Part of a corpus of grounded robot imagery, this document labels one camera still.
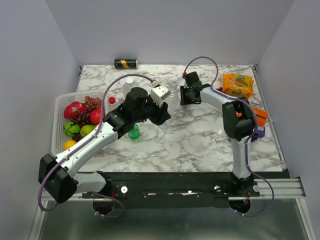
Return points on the clear plastic water bottle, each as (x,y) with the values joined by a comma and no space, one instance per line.
(172,102)

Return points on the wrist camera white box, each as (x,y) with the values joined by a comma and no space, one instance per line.
(159,93)
(191,79)

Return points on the red dragon fruit toy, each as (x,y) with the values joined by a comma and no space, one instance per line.
(73,109)

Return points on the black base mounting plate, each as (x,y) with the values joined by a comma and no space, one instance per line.
(162,190)

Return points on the green watermelon toy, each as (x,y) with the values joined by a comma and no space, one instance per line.
(71,129)

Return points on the purple box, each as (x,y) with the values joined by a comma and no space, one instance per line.
(260,132)

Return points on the small green bottle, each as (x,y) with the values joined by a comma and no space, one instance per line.
(134,134)

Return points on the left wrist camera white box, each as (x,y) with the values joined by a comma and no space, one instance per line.
(159,93)

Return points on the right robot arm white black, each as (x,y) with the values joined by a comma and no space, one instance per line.
(239,124)

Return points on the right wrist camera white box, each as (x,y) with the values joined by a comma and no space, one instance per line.
(191,79)

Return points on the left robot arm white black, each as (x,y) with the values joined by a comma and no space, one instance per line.
(59,175)

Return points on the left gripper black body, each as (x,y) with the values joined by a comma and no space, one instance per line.
(153,111)

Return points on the green pear toy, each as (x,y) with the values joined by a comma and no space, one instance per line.
(87,129)

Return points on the orange razor box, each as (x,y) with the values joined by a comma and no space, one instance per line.
(261,116)

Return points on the orange snack bag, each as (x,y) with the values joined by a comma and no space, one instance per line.
(237,85)

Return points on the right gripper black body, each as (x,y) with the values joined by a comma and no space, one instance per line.
(185,96)

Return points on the small bottle red cap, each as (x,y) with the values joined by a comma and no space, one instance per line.
(111,100)

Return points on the red apple toy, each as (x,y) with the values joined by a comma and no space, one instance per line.
(95,116)

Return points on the black battery with gold band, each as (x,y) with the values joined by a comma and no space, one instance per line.
(126,63)

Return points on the large clear bottle white cap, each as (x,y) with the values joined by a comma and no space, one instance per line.
(130,83)

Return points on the orange fruit toy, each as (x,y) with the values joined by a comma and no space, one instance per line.
(68,144)

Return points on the red grape bunch in basket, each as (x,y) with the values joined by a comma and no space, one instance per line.
(82,119)

